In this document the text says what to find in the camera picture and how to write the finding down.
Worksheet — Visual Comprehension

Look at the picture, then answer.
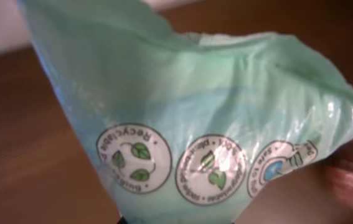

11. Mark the teal snack packet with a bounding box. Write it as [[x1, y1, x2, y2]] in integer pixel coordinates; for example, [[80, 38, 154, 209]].
[[18, 0, 353, 223]]

